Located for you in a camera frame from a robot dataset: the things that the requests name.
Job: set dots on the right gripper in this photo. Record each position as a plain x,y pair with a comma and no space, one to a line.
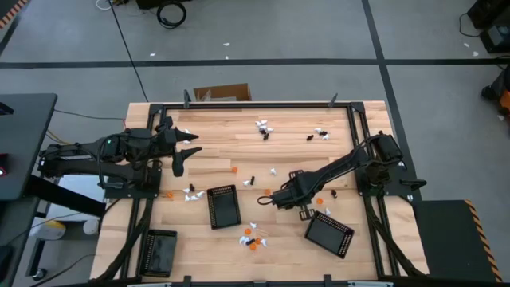
293,193

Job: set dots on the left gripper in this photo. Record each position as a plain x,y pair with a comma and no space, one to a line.
167,139

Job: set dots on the black slotted plastic basket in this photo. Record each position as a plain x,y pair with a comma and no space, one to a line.
159,253
224,209
328,235

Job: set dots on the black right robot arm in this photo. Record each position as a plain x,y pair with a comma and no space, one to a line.
342,165

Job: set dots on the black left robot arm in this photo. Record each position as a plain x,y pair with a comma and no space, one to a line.
71,159

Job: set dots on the brown cardboard box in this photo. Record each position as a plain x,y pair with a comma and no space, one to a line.
235,92

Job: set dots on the white flat box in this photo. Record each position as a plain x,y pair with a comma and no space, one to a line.
79,185

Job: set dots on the white round object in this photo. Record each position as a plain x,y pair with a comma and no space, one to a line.
91,227

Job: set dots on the black cabinet with hazard stripe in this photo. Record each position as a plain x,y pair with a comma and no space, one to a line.
446,239

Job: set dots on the yellow and white object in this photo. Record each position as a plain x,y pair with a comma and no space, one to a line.
49,230

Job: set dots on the black desk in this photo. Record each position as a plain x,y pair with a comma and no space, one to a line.
24,139

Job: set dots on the black rolling stand base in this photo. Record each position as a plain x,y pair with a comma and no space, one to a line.
35,255

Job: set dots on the black and orange machine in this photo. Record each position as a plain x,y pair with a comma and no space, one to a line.
505,99

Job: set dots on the black equipment case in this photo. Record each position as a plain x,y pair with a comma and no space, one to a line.
494,36

